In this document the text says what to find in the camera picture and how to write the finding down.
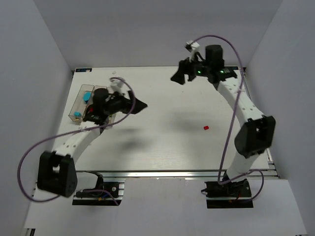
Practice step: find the blue label sticker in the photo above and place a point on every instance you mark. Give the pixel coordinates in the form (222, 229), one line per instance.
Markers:
(83, 70)
(233, 67)

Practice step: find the clear three-compartment container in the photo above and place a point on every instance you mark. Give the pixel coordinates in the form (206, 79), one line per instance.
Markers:
(80, 106)

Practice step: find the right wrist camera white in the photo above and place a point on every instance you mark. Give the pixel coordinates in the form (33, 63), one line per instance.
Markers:
(192, 46)

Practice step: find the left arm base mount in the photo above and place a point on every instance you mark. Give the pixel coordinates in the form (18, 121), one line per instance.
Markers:
(96, 189)

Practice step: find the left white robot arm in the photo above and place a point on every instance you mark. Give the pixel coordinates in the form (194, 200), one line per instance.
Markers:
(57, 172)

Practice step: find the small blue lego brick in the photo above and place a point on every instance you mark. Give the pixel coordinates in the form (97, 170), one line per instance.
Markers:
(77, 114)

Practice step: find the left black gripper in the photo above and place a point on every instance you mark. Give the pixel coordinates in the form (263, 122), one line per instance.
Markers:
(128, 102)

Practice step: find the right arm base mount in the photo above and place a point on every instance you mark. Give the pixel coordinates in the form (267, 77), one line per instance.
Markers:
(228, 196)

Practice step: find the left blue label sticker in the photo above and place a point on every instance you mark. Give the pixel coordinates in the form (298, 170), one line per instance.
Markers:
(83, 70)

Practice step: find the blue frog lego piece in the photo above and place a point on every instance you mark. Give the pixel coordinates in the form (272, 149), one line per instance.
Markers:
(86, 96)

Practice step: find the right blue label sticker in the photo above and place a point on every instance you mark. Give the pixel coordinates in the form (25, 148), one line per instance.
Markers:
(233, 67)

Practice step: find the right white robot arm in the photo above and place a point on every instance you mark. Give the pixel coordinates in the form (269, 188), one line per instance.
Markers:
(256, 129)

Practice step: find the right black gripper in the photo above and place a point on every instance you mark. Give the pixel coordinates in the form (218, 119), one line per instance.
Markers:
(186, 69)

